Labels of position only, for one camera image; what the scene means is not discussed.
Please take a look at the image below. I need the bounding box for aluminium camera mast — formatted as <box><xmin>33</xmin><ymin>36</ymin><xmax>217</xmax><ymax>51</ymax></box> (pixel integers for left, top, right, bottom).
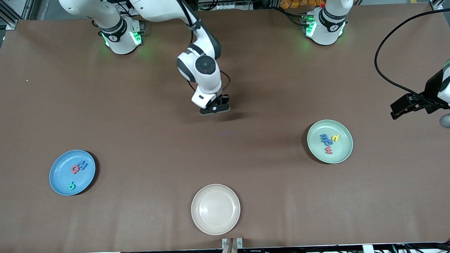
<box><xmin>218</xmin><ymin>237</ymin><xmax>244</xmax><ymax>253</ymax></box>

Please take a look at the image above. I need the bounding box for blue plate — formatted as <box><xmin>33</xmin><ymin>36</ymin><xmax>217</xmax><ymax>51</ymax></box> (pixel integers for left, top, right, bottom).
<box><xmin>48</xmin><ymin>149</ymin><xmax>97</xmax><ymax>196</ymax></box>

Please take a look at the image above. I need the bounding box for beige plate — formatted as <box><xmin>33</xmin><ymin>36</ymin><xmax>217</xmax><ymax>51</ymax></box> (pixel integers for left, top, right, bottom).
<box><xmin>190</xmin><ymin>183</ymin><xmax>242</xmax><ymax>237</ymax></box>

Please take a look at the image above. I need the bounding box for green plate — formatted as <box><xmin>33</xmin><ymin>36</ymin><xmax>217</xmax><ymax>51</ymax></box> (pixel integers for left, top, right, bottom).
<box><xmin>306</xmin><ymin>118</ymin><xmax>354</xmax><ymax>165</ymax></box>

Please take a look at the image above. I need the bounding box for black cable bundle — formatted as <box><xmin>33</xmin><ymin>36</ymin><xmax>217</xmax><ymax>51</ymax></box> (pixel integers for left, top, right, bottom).
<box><xmin>394</xmin><ymin>235</ymin><xmax>450</xmax><ymax>253</ymax></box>

